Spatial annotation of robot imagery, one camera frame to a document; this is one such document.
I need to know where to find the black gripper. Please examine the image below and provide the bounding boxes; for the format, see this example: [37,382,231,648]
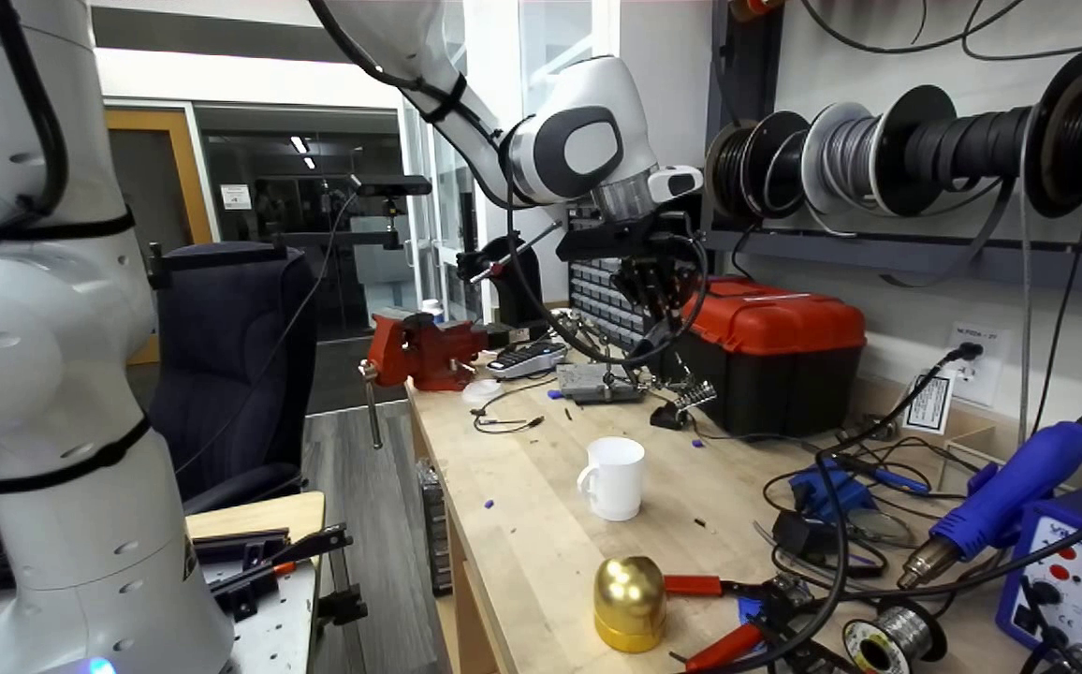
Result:
[559,197,706,338]

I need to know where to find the white mug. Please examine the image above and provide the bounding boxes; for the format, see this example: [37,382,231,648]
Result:
[573,434,653,528]

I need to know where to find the gray parts drawer cabinet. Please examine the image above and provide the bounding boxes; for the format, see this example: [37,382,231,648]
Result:
[565,260,643,357]

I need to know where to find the helping hands clip stand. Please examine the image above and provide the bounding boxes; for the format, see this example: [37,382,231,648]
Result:
[646,371,719,434]

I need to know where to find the red black toolbox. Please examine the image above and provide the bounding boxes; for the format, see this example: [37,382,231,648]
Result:
[675,275,874,441]

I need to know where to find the red bench vise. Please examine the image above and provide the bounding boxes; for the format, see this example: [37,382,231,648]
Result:
[359,310,485,397]

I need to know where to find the gray spool rack shelf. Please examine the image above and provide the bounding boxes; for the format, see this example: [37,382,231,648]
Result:
[701,222,1082,290]

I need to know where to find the gold dome bell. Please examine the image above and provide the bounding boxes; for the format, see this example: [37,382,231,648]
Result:
[587,552,671,654]

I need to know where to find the blue hot air gun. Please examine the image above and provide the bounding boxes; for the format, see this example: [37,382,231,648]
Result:
[896,421,1082,590]

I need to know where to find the dark office chair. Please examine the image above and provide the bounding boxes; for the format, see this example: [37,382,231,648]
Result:
[147,238,322,506]

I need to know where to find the black bar clamp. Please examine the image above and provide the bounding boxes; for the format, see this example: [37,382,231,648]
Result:
[191,521,356,625]

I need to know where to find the blue soldering station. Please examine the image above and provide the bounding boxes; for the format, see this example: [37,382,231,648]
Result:
[991,467,1082,674]

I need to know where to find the wood framed door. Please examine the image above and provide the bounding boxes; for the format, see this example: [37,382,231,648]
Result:
[102,101,222,256]

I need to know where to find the wooden side table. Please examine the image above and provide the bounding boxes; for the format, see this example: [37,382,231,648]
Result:
[178,487,333,674]

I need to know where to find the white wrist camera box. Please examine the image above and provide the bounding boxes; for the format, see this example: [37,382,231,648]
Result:
[643,162,706,207]

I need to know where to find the white wire spool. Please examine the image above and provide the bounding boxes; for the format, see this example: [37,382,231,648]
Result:
[797,99,896,222]

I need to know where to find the white wall power outlet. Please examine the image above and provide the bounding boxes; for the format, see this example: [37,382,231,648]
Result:
[946,321,1001,382]

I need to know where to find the red handled pliers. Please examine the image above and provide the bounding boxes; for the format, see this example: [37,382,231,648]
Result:
[658,569,780,674]

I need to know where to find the wide black wire spool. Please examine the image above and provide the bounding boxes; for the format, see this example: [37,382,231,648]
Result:
[874,81,1046,222]

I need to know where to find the solder wire reel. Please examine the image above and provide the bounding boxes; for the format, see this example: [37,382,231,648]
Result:
[839,600,951,674]

